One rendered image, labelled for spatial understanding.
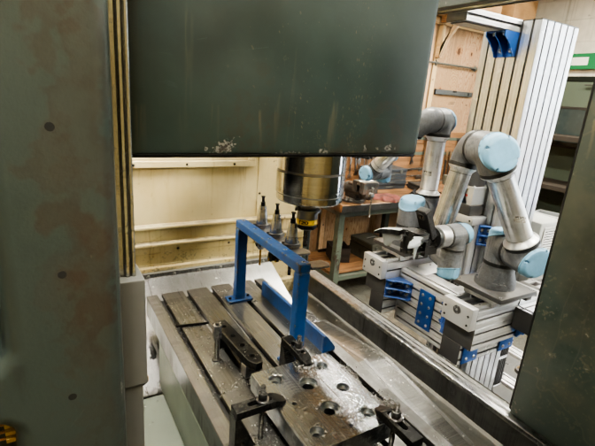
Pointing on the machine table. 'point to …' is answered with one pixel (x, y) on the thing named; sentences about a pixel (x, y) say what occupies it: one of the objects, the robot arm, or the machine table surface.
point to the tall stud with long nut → (216, 340)
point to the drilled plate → (289, 386)
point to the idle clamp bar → (252, 363)
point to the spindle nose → (311, 180)
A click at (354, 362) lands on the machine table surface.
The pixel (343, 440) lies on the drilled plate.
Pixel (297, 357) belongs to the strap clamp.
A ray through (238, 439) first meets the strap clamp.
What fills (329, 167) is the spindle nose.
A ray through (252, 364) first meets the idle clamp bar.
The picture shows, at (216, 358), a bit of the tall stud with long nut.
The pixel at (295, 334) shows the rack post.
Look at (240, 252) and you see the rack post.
